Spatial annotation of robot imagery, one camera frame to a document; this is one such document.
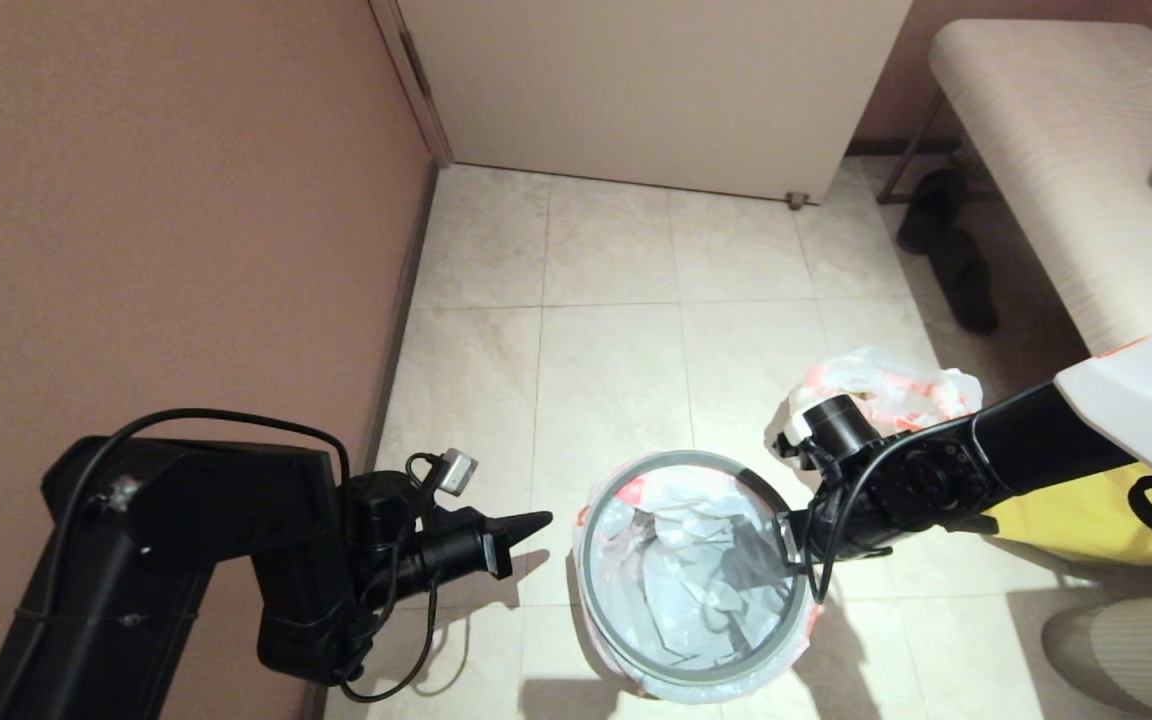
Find beige wood-grain table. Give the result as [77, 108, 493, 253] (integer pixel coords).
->
[928, 18, 1152, 356]

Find black slipper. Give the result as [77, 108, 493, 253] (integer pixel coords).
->
[928, 229, 999, 334]
[898, 166, 967, 255]

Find black labelled arm cable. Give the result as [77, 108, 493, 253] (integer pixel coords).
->
[804, 415, 1152, 603]

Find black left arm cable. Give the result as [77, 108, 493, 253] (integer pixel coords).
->
[36, 406, 447, 704]

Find white door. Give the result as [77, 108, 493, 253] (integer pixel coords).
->
[396, 0, 912, 206]

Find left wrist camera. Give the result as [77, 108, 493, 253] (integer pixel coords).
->
[436, 448, 479, 496]

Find beige door frame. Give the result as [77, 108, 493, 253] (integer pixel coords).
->
[368, 0, 457, 169]

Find white red plastic bag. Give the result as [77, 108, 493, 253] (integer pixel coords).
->
[786, 347, 985, 456]

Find grey bin retaining ring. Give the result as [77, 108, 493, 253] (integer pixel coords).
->
[576, 450, 810, 686]

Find dark door hinge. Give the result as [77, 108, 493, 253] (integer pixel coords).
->
[404, 36, 435, 103]

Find thin metal table leg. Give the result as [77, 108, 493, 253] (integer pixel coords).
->
[876, 90, 947, 204]

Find yellow fabric bag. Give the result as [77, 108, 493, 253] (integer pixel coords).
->
[976, 462, 1152, 568]

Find white red plastic bin liner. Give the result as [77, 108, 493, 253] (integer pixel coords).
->
[573, 462, 822, 703]

